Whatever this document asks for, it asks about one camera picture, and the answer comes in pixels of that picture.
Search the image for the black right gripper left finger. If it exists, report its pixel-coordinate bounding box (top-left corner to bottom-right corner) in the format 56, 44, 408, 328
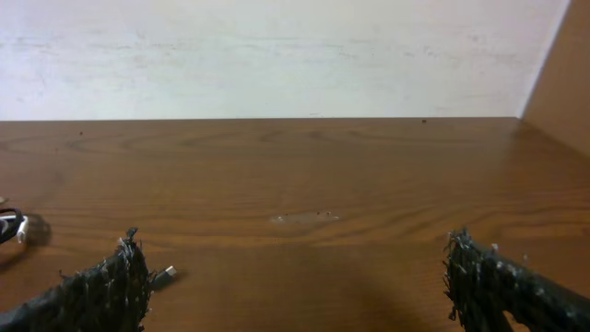
1, 228, 152, 332

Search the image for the thin black cable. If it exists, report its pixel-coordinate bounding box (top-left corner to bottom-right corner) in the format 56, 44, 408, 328
0, 207, 25, 245

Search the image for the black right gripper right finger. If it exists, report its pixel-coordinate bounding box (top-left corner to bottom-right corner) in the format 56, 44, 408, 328
443, 229, 589, 332

